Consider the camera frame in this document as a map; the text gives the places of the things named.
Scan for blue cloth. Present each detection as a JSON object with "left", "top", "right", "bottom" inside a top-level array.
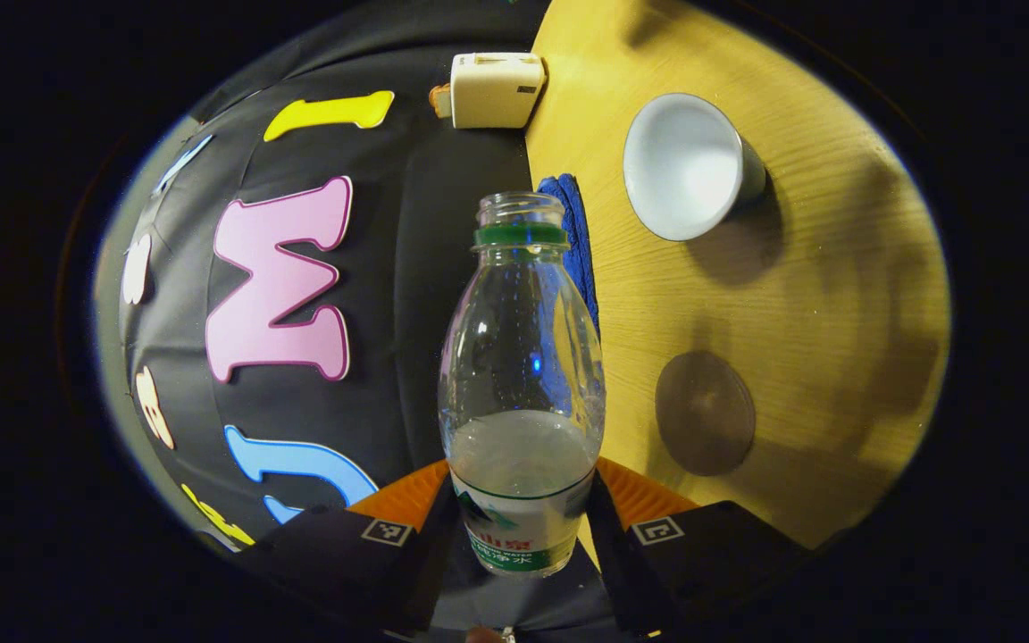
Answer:
[{"left": 536, "top": 173, "right": 601, "bottom": 333}]

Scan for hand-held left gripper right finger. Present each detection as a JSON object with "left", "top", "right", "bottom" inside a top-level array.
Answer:
[{"left": 585, "top": 456, "right": 816, "bottom": 638}]

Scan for round brown coaster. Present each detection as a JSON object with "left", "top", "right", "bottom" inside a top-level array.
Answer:
[{"left": 655, "top": 349, "right": 757, "bottom": 478}]

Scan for white toaster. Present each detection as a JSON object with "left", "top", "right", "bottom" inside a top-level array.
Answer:
[{"left": 449, "top": 52, "right": 548, "bottom": 131}]

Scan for clear plastic water bottle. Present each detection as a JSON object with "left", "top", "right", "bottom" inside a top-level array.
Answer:
[{"left": 437, "top": 191, "right": 607, "bottom": 579}]

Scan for black backdrop cloth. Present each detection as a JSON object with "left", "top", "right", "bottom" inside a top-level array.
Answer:
[{"left": 95, "top": 0, "right": 605, "bottom": 556}]

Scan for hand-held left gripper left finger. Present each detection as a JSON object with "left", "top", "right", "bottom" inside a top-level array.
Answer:
[{"left": 238, "top": 459, "right": 464, "bottom": 640}]

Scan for white teacup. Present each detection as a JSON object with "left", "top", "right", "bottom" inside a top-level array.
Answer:
[{"left": 623, "top": 92, "right": 768, "bottom": 243}]

